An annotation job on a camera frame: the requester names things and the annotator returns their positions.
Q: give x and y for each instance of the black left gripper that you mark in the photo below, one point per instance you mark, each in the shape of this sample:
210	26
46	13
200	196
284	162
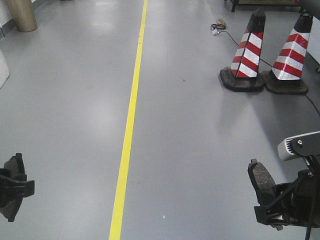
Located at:
14	186

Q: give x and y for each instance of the red-white traffic cone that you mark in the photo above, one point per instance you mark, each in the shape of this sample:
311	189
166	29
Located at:
243	73
285	76

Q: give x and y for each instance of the cardboard tube roll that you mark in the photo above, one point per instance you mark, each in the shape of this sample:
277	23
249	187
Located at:
22	13

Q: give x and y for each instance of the left red-white traffic cone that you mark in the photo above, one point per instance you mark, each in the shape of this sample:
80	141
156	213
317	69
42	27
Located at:
243	73

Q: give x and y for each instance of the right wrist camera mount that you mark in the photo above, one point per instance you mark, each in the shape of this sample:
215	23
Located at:
306	146

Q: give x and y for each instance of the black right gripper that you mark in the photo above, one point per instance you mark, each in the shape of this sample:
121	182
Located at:
292	205

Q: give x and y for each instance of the right red-white traffic cone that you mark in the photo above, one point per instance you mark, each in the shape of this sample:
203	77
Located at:
285	76

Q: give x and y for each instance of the grey brake pad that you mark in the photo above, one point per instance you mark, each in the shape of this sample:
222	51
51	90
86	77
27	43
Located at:
16	165
263	184

